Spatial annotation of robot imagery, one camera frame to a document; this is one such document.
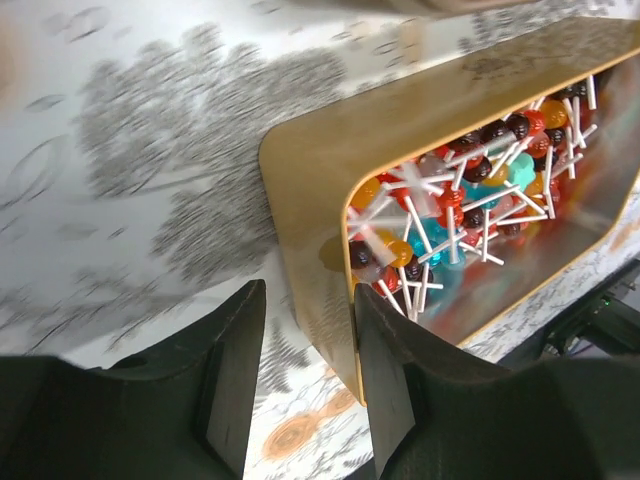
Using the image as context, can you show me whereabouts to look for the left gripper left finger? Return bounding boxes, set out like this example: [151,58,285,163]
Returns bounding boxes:
[1,280,266,479]

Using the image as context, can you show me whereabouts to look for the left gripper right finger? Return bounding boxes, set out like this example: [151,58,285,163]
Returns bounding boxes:
[355,285,639,479]

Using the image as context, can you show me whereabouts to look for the tin of lollipops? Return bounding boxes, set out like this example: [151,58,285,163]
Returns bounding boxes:
[259,17,639,398]

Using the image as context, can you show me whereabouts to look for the floral table mat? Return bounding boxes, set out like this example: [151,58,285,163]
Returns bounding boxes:
[1,1,639,479]

